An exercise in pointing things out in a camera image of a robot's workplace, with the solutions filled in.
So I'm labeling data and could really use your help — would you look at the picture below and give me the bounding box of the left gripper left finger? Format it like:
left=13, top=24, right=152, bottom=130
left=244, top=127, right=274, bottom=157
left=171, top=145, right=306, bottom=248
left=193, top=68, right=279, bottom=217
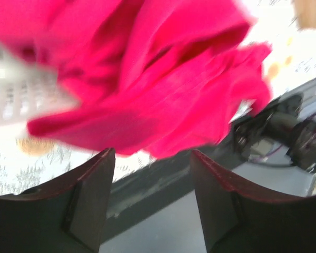
left=0, top=148, right=115, bottom=253

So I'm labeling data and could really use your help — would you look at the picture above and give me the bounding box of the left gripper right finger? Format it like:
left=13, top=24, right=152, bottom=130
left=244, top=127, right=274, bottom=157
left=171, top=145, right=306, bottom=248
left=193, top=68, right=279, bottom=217
left=190, top=150, right=316, bottom=252

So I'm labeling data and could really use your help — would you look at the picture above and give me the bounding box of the magenta t shirt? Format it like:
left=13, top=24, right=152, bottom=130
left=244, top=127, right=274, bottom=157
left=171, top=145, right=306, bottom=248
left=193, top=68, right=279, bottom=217
left=0, top=1, right=271, bottom=159

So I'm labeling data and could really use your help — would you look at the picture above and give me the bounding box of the white laundry basket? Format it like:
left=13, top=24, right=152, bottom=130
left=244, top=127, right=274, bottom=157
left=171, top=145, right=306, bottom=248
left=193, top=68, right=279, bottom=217
left=0, top=46, right=77, bottom=126

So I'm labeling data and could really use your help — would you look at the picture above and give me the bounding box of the wooden clothes rack frame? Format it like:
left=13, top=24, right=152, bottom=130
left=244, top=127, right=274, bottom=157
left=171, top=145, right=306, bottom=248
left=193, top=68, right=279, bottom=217
left=292, top=0, right=316, bottom=29

